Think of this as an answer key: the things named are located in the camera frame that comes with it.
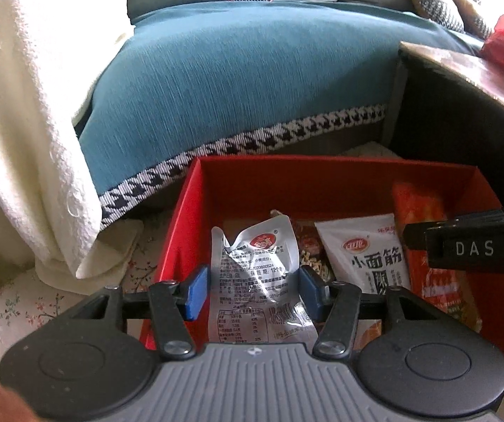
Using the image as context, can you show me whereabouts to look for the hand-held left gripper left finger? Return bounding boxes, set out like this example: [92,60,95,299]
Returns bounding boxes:
[60,266,211,359]

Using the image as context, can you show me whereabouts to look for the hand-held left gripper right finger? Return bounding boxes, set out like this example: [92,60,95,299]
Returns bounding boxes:
[299,266,446,359]

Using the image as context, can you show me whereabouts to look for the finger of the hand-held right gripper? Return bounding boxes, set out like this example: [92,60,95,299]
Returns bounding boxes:
[403,204,504,253]

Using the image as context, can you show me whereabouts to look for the orange spicy strip packet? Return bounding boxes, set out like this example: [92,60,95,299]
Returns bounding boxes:
[362,179,484,344]

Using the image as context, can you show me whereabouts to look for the red and yellow snack packet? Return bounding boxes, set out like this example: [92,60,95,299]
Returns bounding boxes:
[293,221,337,283]

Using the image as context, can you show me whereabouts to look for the white gluten snack packet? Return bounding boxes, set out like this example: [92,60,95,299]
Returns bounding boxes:
[314,213,412,296]

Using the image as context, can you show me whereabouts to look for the silver foil snack packet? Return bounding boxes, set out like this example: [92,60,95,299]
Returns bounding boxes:
[211,215,319,344]

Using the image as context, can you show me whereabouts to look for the red cardboard box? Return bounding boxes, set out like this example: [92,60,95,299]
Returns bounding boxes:
[140,155,504,363]

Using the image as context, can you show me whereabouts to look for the wooden side table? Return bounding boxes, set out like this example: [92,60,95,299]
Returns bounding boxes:
[381,41,504,212]

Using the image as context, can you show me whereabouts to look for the floral cloth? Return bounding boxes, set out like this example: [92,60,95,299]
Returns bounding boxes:
[0,141,504,405]

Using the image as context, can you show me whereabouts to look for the teal sofa cover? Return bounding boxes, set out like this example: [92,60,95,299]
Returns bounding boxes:
[78,0,486,230]

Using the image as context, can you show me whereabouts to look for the white blanket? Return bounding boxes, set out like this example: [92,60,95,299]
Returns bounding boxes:
[0,0,146,317]

